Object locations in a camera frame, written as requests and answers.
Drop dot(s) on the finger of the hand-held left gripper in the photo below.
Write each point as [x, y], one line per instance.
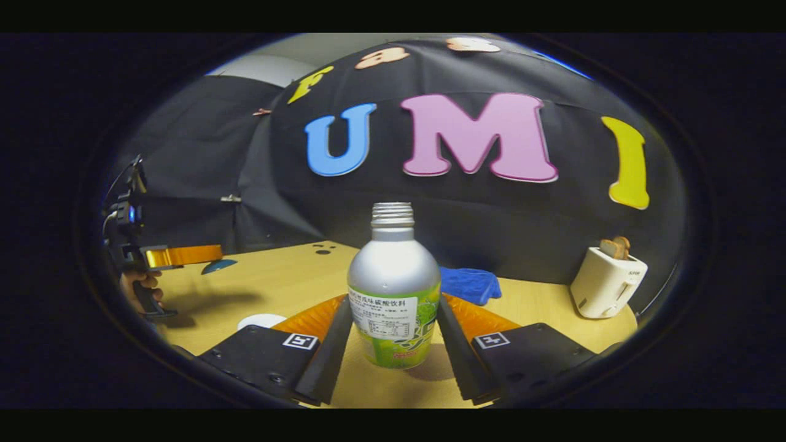
[184, 255]

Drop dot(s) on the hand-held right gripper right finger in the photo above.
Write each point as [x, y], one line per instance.
[460, 362]

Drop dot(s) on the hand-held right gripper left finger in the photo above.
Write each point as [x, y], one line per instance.
[331, 362]

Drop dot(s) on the teal teacup lid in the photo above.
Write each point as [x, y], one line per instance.
[218, 266]

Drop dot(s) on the white teacup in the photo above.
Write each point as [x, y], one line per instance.
[261, 321]

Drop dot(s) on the silver green water bottle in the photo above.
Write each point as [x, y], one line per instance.
[393, 270]

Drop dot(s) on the silver cloth clip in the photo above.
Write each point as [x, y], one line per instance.
[231, 198]

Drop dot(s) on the blue towel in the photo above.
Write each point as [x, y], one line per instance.
[470, 284]

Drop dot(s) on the black backdrop cloth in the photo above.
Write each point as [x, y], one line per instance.
[460, 215]

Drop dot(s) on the white toaster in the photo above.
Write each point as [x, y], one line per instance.
[605, 282]

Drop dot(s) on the toasted bread slice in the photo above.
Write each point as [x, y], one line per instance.
[624, 247]
[609, 248]

